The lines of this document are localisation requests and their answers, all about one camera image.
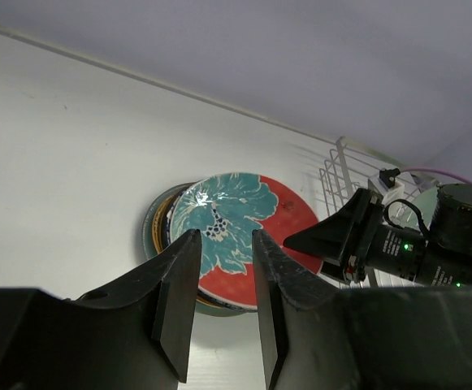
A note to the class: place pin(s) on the red teal flower plate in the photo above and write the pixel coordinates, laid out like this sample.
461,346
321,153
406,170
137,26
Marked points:
226,209

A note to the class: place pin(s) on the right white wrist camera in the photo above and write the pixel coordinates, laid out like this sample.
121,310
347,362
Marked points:
386,185

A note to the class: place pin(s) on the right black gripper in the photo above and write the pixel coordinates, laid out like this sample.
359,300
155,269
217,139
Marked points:
362,235

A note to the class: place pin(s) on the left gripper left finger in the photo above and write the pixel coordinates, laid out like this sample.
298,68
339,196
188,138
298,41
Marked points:
140,324

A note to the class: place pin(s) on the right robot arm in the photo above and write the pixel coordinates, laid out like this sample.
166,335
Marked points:
448,256

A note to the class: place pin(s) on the brown speckled plate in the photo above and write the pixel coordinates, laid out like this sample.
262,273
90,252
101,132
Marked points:
150,226

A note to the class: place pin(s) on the wire dish rack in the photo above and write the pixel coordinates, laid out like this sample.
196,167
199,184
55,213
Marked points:
345,168

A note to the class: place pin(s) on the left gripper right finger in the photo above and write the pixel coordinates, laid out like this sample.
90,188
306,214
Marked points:
294,317

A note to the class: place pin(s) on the blue floral plate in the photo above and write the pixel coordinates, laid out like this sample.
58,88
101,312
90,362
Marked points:
172,211

